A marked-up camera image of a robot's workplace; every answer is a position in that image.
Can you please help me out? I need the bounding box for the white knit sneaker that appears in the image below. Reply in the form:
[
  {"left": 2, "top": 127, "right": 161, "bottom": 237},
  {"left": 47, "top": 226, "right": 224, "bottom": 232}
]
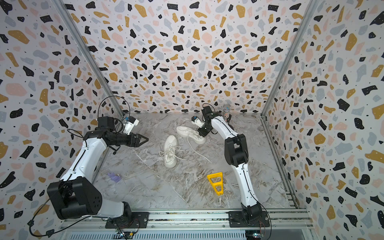
[
  {"left": 176, "top": 126, "right": 206, "bottom": 145},
  {"left": 163, "top": 135, "right": 179, "bottom": 168}
]

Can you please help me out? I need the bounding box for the sneaker white shoelace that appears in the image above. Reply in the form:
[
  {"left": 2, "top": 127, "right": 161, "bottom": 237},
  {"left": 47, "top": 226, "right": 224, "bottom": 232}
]
[
  {"left": 159, "top": 144, "right": 183, "bottom": 160},
  {"left": 177, "top": 119, "right": 225, "bottom": 166}
]

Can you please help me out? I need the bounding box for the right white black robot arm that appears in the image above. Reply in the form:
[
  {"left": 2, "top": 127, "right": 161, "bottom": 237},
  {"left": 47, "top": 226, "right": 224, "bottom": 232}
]
[{"left": 192, "top": 106, "right": 263, "bottom": 226}]

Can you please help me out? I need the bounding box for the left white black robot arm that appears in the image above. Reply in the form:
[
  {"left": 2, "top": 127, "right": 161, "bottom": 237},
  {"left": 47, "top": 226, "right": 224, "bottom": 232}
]
[{"left": 47, "top": 117, "right": 149, "bottom": 225}]

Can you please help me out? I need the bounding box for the sprinkle tube on black base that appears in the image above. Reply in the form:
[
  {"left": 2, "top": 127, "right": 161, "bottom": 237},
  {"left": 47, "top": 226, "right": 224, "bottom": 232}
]
[{"left": 222, "top": 104, "right": 232, "bottom": 124}]

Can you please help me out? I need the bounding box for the purple toy figure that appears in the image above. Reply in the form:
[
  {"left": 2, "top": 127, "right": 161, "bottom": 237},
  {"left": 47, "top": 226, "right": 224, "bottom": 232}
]
[{"left": 108, "top": 172, "right": 122, "bottom": 183}]

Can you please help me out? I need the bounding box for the yellow plastic triangular stand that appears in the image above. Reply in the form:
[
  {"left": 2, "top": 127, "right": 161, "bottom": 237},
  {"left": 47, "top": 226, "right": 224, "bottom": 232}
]
[{"left": 207, "top": 172, "right": 224, "bottom": 196}]

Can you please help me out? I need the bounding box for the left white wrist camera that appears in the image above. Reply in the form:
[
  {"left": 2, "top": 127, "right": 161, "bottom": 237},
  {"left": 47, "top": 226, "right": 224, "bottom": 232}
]
[{"left": 123, "top": 117, "right": 140, "bottom": 135}]

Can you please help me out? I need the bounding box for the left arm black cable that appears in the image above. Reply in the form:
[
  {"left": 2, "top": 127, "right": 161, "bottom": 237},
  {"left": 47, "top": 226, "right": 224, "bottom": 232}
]
[{"left": 27, "top": 95, "right": 142, "bottom": 240}]

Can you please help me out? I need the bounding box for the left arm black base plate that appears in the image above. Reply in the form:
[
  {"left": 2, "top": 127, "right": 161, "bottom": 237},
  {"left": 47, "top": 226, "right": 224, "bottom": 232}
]
[{"left": 105, "top": 212, "right": 150, "bottom": 229}]

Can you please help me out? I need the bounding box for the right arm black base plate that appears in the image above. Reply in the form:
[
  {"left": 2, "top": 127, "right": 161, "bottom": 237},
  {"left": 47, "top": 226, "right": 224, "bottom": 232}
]
[{"left": 228, "top": 211, "right": 271, "bottom": 228}]

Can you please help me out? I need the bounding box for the front aluminium rail frame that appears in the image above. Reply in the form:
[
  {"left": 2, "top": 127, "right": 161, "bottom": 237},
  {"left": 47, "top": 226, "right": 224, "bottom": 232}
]
[{"left": 58, "top": 209, "right": 318, "bottom": 240}]

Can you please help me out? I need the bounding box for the left aluminium corner post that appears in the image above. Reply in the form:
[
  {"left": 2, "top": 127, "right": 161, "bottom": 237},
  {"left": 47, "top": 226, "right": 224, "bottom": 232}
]
[{"left": 50, "top": 0, "right": 125, "bottom": 118}]

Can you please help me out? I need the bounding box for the aluminium corner post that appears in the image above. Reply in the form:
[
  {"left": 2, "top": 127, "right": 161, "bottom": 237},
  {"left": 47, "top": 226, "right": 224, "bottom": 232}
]
[
  {"left": 261, "top": 0, "right": 320, "bottom": 118},
  {"left": 50, "top": 0, "right": 125, "bottom": 118}
]

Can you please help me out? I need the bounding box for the right aluminium corner post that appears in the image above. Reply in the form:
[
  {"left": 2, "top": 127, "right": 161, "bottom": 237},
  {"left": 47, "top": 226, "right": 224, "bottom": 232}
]
[{"left": 261, "top": 0, "right": 320, "bottom": 118}]

